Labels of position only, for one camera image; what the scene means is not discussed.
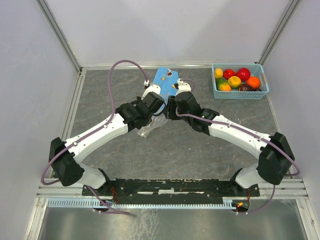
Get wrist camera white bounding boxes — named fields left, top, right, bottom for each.
left=172, top=78, right=193, bottom=96
left=141, top=80, right=161, bottom=99

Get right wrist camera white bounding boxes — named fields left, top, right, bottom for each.
left=172, top=78, right=193, bottom=96

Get purple cable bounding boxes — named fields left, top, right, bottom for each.
left=40, top=59, right=151, bottom=186
left=174, top=78, right=301, bottom=215

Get light blue cable duct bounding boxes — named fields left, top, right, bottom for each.
left=47, top=196, right=247, bottom=209

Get red apple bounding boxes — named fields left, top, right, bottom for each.
left=235, top=67, right=251, bottom=82

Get dark red purple fruit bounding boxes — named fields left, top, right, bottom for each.
left=238, top=83, right=255, bottom=92

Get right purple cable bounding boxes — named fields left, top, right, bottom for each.
left=174, top=78, right=301, bottom=215

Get orange fruit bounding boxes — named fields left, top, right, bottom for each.
left=245, top=76, right=261, bottom=89

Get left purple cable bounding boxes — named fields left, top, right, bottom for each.
left=40, top=59, right=151, bottom=186

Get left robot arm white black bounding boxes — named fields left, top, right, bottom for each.
left=49, top=92, right=165, bottom=195

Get blue patterned cloth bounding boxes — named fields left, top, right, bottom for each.
left=152, top=66, right=179, bottom=98

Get green orange mango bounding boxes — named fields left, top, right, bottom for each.
left=215, top=77, right=232, bottom=92

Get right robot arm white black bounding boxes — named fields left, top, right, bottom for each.
left=166, top=91, right=295, bottom=196

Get yellow green round fruit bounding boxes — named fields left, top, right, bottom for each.
left=227, top=75, right=242, bottom=89

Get light blue plastic basket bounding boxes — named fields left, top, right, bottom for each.
left=211, top=63, right=269, bottom=100

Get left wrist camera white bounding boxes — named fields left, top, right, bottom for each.
left=141, top=80, right=161, bottom=99

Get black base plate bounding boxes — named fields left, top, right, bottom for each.
left=95, top=178, right=260, bottom=206

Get red bell pepper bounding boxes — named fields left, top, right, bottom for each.
left=223, top=68, right=236, bottom=80

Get clear zip top bag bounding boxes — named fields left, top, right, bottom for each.
left=136, top=93, right=176, bottom=138

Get small yellow fruit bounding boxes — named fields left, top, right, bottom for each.
left=214, top=68, right=224, bottom=79

